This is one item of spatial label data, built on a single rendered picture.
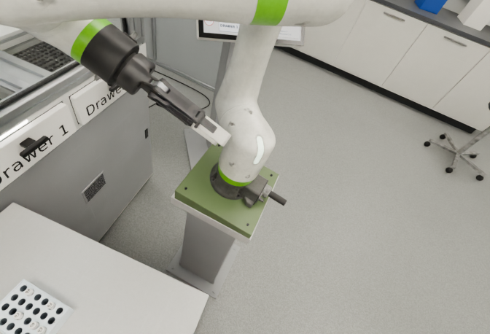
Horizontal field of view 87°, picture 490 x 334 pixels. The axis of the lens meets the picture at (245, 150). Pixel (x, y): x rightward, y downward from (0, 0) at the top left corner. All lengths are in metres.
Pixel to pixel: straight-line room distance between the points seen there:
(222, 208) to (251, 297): 0.85
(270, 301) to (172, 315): 0.93
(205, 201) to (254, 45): 0.46
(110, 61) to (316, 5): 0.34
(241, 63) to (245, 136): 0.19
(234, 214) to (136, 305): 0.33
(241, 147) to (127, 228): 1.13
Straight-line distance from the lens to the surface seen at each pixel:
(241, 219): 0.80
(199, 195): 0.81
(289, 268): 1.68
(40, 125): 0.87
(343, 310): 1.77
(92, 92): 0.95
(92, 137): 1.08
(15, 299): 0.81
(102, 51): 0.52
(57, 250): 0.83
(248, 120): 0.69
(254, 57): 0.68
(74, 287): 0.79
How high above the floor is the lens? 1.50
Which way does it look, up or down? 47 degrees down
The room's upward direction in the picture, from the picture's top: 20 degrees clockwise
